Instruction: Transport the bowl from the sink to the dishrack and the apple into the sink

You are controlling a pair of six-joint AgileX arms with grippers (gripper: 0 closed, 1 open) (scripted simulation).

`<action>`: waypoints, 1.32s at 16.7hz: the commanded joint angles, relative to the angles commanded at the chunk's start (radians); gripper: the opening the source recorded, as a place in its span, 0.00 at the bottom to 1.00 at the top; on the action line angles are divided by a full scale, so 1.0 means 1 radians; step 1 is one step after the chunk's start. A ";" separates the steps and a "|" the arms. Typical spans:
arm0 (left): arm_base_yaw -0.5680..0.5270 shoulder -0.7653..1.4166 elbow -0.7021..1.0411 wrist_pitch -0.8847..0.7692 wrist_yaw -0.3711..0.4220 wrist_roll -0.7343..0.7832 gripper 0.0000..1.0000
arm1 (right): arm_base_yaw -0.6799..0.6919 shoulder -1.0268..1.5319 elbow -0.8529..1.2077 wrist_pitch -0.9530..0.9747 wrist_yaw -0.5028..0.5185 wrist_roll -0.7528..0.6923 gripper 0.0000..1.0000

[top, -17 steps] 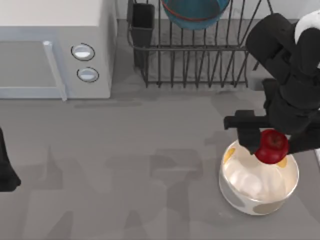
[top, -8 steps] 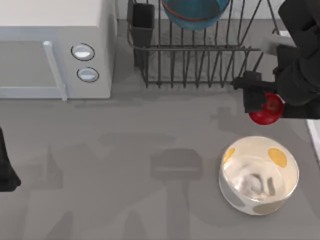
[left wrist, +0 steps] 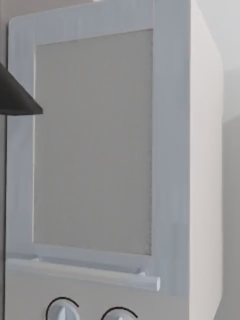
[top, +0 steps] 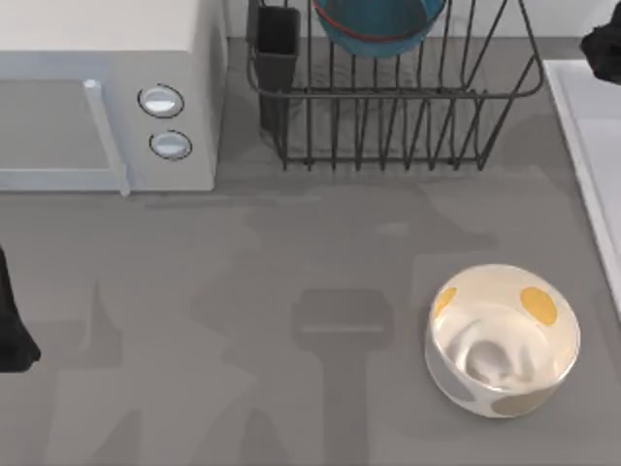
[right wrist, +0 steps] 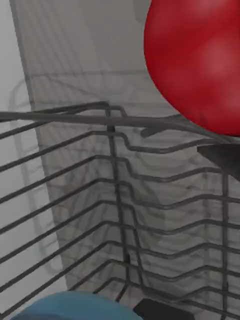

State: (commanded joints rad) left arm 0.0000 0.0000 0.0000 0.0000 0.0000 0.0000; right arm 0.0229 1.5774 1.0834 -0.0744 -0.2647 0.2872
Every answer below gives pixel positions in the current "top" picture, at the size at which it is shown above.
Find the white bowl with yellow dots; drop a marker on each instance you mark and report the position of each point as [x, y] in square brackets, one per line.
[502, 340]

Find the large microwave knob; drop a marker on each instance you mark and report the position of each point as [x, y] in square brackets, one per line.
[160, 101]

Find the dark cutlery holder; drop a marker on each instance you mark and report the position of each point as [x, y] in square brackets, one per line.
[276, 68]

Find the blue bowl with red rim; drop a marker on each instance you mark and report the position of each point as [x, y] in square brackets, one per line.
[378, 29]

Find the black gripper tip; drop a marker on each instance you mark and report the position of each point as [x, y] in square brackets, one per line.
[12, 330]

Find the microwave oven door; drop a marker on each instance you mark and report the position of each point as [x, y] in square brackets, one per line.
[43, 126]

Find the small microwave knob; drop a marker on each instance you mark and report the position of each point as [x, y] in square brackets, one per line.
[170, 145]

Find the black tap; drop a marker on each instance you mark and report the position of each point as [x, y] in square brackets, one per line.
[604, 51]

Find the pale microwave oven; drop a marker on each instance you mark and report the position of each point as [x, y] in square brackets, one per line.
[194, 63]

